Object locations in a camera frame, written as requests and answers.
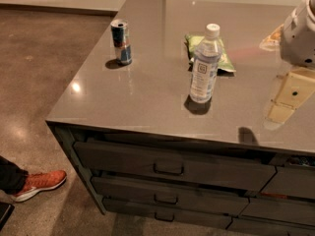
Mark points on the dark object on floor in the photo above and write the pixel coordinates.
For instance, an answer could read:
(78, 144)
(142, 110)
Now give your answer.
(5, 212)

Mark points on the orange sneaker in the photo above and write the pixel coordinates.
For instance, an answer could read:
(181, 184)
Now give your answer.
(36, 183)

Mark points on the bottom grey drawer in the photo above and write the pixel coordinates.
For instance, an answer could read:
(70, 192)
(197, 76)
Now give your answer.
(168, 214)

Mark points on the grey drawer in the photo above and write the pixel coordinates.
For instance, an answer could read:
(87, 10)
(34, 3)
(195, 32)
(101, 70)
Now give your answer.
(175, 165)
(293, 181)
(168, 195)
(168, 214)

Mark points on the clear plastic water bottle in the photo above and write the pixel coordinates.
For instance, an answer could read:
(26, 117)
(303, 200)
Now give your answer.
(206, 58)

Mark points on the middle grey drawer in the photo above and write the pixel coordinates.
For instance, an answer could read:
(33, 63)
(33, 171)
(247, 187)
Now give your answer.
(168, 195)

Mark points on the black trouser leg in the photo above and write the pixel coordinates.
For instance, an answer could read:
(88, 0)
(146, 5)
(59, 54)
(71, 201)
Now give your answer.
(12, 177)

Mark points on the orange snack bag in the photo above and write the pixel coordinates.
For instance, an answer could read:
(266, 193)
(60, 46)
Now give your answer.
(273, 40)

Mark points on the blue silver energy drink can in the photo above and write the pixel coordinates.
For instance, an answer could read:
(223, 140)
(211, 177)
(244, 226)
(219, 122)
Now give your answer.
(121, 41)

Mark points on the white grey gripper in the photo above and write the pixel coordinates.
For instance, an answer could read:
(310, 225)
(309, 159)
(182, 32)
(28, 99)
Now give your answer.
(299, 38)

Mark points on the top grey drawer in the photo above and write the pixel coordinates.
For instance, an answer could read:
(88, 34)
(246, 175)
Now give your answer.
(175, 165)

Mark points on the right grey drawer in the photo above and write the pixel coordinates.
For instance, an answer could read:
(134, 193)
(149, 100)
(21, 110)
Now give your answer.
(293, 181)

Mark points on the green chip bag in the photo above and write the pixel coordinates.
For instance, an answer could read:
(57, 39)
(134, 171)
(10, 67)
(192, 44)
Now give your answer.
(193, 40)

